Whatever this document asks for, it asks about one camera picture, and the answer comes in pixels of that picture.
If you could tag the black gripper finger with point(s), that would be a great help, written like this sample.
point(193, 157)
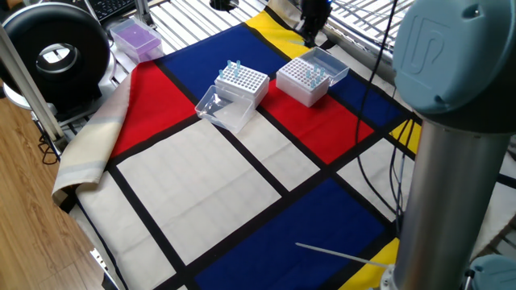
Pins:
point(317, 31)
point(305, 31)

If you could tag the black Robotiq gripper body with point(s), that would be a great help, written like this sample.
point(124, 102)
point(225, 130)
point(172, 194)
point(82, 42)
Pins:
point(316, 10)

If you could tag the white pipette tip box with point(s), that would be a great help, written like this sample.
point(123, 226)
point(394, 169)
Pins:
point(258, 90)
point(302, 94)

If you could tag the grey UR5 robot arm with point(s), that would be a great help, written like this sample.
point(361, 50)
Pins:
point(455, 121)

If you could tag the purple pipette tip box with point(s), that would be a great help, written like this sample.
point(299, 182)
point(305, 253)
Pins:
point(137, 40)

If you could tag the black round cap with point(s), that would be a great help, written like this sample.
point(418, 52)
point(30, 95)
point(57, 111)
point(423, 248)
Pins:
point(223, 4)

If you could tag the Mondrian pattern colour-block tablecloth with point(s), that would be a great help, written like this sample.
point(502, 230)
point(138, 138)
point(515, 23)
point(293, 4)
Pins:
point(201, 189)

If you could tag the black computer keyboard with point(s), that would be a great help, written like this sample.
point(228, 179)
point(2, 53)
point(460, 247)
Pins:
point(109, 8)

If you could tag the grey aluminium table rail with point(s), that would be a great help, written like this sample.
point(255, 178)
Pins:
point(354, 40)

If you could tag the aluminium frame post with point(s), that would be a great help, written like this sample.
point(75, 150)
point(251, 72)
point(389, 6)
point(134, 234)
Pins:
point(143, 12)
point(28, 88)

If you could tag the white table edge bracket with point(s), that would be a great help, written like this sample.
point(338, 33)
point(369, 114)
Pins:
point(99, 261)

